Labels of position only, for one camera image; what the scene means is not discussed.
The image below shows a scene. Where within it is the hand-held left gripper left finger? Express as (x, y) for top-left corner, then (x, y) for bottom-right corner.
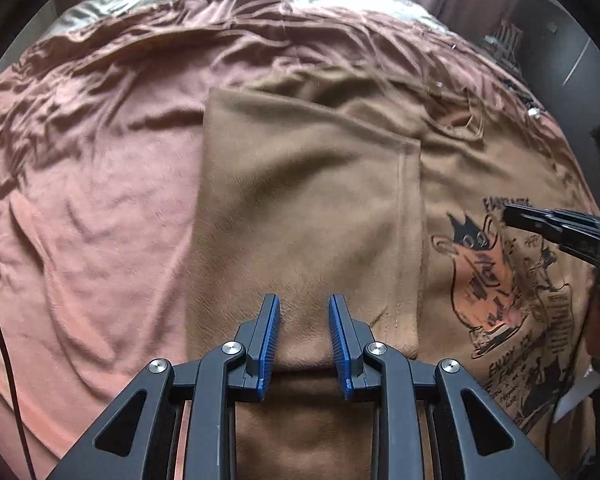
(47, 294), (281, 480)

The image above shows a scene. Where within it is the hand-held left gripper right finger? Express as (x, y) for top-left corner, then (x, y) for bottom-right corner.
(328, 293), (561, 480)

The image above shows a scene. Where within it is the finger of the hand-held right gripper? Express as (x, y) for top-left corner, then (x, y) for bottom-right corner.
(502, 202), (600, 267)

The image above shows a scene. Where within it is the brown printed t-shirt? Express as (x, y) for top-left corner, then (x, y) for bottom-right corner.
(185, 67), (599, 480)

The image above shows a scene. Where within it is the person's right hand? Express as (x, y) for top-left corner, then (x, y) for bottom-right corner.
(583, 280), (600, 361)

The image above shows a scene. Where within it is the white fabric piece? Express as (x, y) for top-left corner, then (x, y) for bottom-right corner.
(553, 366), (600, 424)

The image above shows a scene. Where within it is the pile of small gadgets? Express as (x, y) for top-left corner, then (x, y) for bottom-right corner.
(497, 74), (547, 122)

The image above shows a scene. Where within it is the white bedside stand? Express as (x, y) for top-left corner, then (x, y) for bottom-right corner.
(480, 19), (527, 67)

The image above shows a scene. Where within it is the pink-brown bed blanket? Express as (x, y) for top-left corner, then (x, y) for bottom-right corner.
(0, 0), (600, 480)

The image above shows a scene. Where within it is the black cable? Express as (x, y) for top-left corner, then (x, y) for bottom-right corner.
(0, 269), (37, 480)

